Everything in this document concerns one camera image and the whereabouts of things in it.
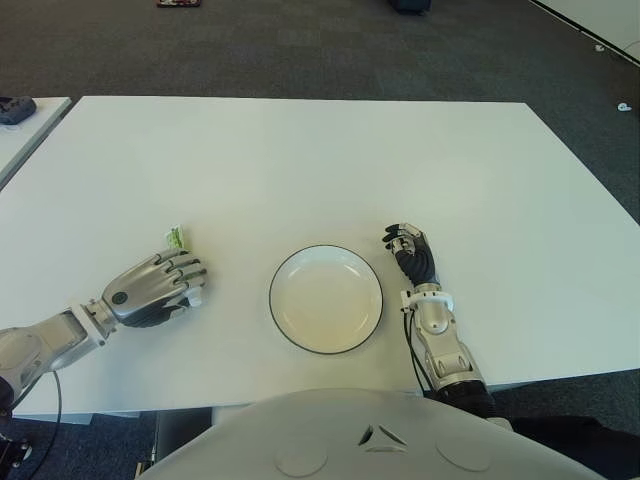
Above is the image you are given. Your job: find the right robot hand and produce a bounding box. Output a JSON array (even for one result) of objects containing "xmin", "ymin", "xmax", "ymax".
[{"xmin": 382, "ymin": 222, "xmax": 440, "ymax": 287}]

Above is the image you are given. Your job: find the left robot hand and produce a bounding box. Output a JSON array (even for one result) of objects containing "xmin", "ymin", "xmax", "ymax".
[{"xmin": 102, "ymin": 248, "xmax": 209, "ymax": 329}]

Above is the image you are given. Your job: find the green white toothpaste tube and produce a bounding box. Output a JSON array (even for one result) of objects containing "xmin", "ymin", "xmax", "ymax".
[{"xmin": 163, "ymin": 224, "xmax": 205, "ymax": 307}]

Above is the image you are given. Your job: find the white plate with black rim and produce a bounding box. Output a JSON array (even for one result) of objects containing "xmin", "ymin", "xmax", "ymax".
[{"xmin": 268, "ymin": 244, "xmax": 385, "ymax": 357}]

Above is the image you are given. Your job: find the white side table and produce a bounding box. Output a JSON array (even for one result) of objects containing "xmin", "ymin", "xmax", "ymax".
[{"xmin": 0, "ymin": 96, "xmax": 71, "ymax": 184}]

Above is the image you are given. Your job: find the black device with screws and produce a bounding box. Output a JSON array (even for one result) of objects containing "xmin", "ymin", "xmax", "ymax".
[{"xmin": 0, "ymin": 432, "xmax": 34, "ymax": 471}]

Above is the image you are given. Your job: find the grey robot torso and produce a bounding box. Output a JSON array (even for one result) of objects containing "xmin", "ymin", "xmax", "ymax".
[{"xmin": 144, "ymin": 388, "xmax": 629, "ymax": 480}]

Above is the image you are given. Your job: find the dark game controller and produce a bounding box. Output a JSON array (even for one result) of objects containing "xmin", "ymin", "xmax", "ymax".
[{"xmin": 0, "ymin": 96, "xmax": 37, "ymax": 125}]

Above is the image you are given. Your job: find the dark blue floor object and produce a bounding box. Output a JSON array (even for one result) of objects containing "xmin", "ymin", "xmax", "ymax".
[{"xmin": 388, "ymin": 0, "xmax": 434, "ymax": 15}]

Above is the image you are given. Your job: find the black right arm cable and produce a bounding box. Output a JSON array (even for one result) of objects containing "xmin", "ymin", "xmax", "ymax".
[{"xmin": 404, "ymin": 310, "xmax": 434, "ymax": 397}]

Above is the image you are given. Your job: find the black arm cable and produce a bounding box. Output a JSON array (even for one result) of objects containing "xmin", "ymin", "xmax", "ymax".
[
  {"xmin": 29, "ymin": 370, "xmax": 63, "ymax": 480},
  {"xmin": 404, "ymin": 310, "xmax": 434, "ymax": 397}
]

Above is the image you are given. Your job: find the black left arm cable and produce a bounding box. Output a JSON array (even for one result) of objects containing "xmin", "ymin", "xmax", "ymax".
[{"xmin": 29, "ymin": 370, "xmax": 63, "ymax": 480}]

